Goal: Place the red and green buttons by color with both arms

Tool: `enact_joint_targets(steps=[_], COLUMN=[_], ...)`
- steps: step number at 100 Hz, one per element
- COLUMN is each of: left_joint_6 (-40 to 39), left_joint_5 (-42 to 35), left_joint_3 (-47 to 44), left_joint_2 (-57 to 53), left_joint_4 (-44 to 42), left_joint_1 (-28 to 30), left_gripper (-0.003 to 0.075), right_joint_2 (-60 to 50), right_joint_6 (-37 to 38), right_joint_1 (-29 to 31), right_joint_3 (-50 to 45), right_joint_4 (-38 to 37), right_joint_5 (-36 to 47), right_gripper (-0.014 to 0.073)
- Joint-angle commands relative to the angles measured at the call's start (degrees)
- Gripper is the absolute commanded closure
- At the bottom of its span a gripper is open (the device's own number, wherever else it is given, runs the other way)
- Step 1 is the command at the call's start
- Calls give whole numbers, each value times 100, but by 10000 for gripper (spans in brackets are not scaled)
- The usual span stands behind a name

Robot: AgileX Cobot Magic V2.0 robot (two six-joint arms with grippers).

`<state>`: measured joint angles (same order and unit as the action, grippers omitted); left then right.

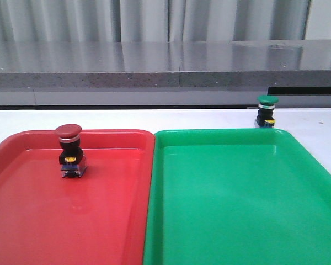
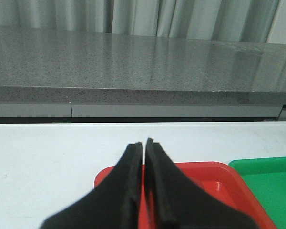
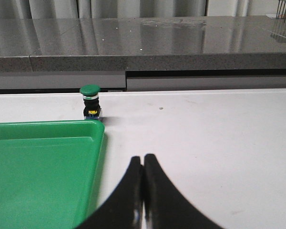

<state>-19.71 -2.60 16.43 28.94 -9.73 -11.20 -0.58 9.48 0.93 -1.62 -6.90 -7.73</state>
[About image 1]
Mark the red mushroom push button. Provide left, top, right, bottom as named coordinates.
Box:
left=55, top=124, right=87, bottom=178

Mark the grey pleated curtain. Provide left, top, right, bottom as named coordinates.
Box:
left=0, top=1, right=331, bottom=42

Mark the green mushroom push button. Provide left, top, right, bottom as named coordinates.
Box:
left=255, top=95, right=279, bottom=128

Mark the grey stone counter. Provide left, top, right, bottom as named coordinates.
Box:
left=0, top=40, right=331, bottom=109

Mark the red plastic tray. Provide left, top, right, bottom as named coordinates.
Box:
left=0, top=130, right=154, bottom=264

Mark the green plastic tray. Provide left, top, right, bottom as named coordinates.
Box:
left=143, top=129, right=331, bottom=264

